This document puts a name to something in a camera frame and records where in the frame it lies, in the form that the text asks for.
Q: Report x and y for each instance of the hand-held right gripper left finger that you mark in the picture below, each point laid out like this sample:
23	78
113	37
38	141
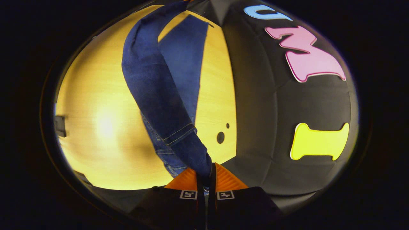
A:
200	207

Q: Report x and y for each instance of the black backdrop cloth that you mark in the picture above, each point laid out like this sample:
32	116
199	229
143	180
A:
271	111

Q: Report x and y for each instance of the blue jeans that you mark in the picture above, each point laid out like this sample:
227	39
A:
153	83

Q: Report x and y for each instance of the dark grey block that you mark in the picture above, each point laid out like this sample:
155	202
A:
59	126

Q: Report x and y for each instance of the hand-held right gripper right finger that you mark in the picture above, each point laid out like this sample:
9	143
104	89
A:
213	207

